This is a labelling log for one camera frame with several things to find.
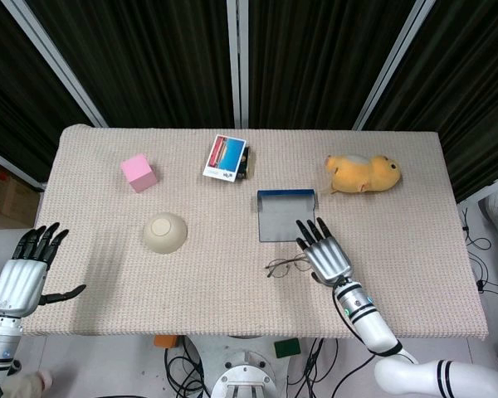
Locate white frame post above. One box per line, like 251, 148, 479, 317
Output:
0, 0, 109, 128
352, 0, 431, 130
226, 0, 250, 129

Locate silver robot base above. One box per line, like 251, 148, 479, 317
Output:
209, 335, 291, 398

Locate yellow plush toy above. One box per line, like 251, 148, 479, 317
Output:
324, 153, 403, 195

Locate wire-rimmed eyeglasses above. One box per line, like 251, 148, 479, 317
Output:
265, 255, 312, 278

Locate black floor cable bundle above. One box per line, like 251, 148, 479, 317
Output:
164, 337, 211, 398
460, 206, 497, 294
288, 337, 337, 398

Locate beige fuzzy toy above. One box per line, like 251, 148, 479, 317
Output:
2, 371, 53, 398

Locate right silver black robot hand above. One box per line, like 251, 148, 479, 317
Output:
295, 216, 354, 287

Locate black curtain panel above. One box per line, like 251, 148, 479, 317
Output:
364, 0, 498, 204
0, 0, 96, 183
24, 0, 236, 129
247, 0, 416, 129

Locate brown cardboard box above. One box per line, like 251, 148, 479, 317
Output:
0, 155, 42, 229

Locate green block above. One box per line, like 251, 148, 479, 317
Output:
273, 337, 303, 360

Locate beige woven tablecloth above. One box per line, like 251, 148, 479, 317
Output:
14, 124, 490, 341

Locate white frame rail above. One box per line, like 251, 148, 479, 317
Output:
458, 172, 498, 206
0, 143, 46, 192

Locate pink cube block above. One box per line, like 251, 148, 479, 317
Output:
120, 153, 158, 194

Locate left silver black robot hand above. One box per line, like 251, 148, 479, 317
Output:
0, 222, 87, 318

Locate beige upturned bowl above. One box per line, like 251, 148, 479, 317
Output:
144, 211, 189, 255

